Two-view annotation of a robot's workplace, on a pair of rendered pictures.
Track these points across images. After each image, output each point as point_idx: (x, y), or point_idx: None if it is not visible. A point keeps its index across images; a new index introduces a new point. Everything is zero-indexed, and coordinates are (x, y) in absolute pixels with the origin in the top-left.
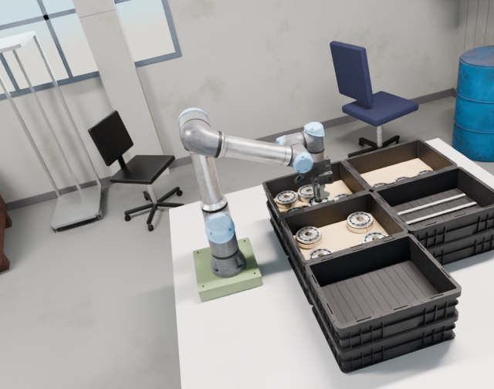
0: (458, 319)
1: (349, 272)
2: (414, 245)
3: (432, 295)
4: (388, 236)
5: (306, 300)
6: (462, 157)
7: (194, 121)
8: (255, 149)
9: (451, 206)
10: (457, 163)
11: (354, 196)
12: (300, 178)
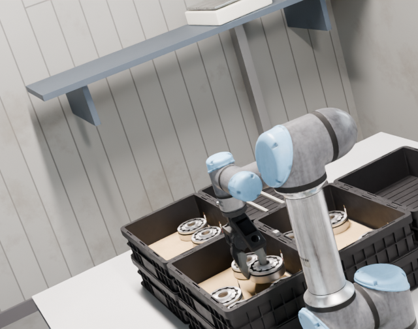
0: None
1: None
2: (348, 179)
3: (396, 186)
4: (341, 188)
5: (417, 291)
6: (94, 268)
7: (321, 109)
8: None
9: (247, 210)
10: (109, 268)
11: (265, 226)
12: (257, 234)
